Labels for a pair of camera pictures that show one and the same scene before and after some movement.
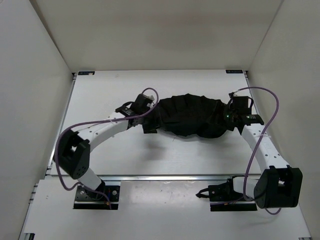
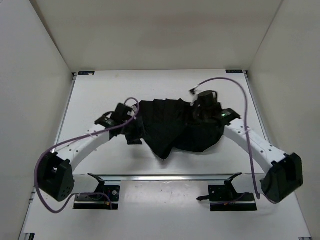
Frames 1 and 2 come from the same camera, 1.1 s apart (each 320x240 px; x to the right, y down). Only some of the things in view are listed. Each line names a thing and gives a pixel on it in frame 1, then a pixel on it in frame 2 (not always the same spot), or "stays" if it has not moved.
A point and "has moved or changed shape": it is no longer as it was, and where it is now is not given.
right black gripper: x=229 y=127 → x=198 y=107
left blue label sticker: x=86 y=73 stays
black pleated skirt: x=193 y=115 has moved or changed shape
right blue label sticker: x=234 y=71 stays
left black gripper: x=150 y=127 → x=134 y=138
